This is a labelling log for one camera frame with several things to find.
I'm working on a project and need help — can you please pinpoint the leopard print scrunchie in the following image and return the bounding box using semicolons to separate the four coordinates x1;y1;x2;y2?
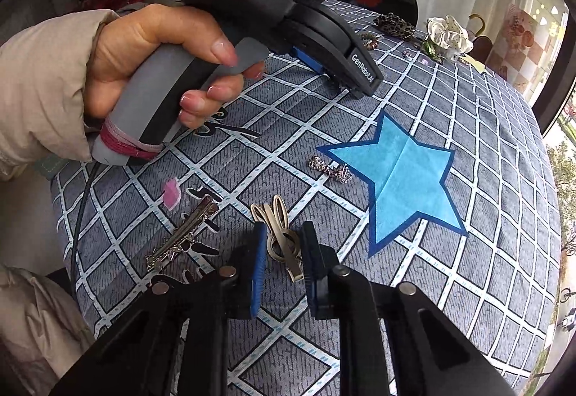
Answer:
375;13;417;39

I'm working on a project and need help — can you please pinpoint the brown chair back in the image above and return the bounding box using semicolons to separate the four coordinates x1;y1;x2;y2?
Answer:
472;37;493;64

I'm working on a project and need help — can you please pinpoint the gold dragonfly hair clip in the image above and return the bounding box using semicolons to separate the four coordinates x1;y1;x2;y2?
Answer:
251;194;307;282

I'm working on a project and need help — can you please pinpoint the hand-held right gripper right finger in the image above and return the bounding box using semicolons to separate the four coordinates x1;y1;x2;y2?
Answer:
301;220;518;396

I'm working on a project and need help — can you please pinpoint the white fabric flower scrunchie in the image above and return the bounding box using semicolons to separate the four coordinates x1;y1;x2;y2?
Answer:
425;15;474;61

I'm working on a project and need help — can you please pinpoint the silver rhinestone hair clip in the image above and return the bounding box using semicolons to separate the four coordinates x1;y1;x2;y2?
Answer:
145;198;221;273

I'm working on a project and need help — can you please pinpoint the beige jacket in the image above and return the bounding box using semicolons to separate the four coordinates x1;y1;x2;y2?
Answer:
0;263;97;396

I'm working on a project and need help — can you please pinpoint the silver rhinestone earring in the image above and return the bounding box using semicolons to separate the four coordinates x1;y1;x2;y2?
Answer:
330;163;352;184
307;155;332;175

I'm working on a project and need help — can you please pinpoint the person's left forearm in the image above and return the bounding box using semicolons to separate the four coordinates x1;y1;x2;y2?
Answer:
0;9;120;181

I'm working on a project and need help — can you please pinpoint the black window frame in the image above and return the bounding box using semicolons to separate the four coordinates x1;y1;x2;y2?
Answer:
533;0;576;131

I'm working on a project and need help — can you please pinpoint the person's left hand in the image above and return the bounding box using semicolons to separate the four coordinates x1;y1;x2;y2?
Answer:
83;4;267;129

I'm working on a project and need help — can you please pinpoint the small pink hair clip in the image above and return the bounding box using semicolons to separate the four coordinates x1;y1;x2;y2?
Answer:
162;180;184;210

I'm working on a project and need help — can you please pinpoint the grey grid star tablecloth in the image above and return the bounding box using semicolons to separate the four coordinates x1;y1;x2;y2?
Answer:
49;2;563;396

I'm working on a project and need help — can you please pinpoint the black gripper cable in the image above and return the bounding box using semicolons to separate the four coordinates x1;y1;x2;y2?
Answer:
69;159;102;293

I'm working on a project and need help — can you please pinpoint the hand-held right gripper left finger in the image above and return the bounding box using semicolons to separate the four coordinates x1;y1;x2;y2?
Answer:
49;222;269;396

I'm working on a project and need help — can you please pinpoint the patterned paper bag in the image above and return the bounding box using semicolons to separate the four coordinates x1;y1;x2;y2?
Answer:
486;2;547;84

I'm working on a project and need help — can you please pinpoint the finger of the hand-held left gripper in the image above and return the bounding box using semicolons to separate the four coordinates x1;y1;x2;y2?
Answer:
292;46;358;99
343;40;384;99

